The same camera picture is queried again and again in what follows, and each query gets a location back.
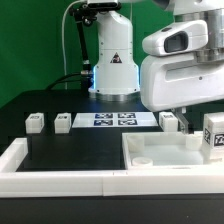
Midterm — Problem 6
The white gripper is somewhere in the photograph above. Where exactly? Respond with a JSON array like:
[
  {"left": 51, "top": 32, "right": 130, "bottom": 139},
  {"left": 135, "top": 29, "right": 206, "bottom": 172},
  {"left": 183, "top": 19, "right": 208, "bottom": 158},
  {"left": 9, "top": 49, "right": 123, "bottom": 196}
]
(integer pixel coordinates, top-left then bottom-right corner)
[{"left": 140, "top": 20, "right": 224, "bottom": 134}]

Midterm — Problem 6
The white square tabletop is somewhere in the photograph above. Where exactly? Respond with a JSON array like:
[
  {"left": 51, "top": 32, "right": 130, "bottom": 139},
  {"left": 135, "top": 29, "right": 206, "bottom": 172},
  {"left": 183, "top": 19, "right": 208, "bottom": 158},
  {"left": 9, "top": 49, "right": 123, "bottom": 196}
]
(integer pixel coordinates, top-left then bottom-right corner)
[{"left": 122, "top": 132, "right": 224, "bottom": 176}]

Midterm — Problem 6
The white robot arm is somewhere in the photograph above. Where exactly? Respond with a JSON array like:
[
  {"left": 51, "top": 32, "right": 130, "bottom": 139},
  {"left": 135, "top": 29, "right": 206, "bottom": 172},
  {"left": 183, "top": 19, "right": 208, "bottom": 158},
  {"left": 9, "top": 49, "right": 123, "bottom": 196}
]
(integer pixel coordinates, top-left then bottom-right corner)
[{"left": 87, "top": 0, "right": 224, "bottom": 133}]

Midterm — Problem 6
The white marker plate with tags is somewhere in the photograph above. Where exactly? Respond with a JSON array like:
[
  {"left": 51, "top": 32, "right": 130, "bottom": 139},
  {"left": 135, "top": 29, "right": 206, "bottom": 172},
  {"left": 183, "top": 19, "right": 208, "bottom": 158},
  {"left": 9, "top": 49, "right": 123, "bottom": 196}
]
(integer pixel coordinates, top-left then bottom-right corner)
[{"left": 72, "top": 112, "right": 158, "bottom": 128}]

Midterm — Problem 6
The white U-shaped fence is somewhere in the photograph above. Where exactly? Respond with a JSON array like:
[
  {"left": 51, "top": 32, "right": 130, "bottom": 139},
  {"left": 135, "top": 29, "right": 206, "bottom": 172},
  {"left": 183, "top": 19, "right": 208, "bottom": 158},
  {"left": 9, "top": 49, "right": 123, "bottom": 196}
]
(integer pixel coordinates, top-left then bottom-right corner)
[{"left": 0, "top": 133, "right": 224, "bottom": 198}]

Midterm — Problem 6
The black cable bundle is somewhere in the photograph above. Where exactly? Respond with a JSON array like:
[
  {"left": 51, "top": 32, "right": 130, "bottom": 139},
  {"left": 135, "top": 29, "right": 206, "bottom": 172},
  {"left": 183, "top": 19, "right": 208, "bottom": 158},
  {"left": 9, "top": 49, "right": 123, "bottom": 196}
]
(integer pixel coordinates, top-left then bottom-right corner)
[{"left": 45, "top": 71, "right": 93, "bottom": 91}]

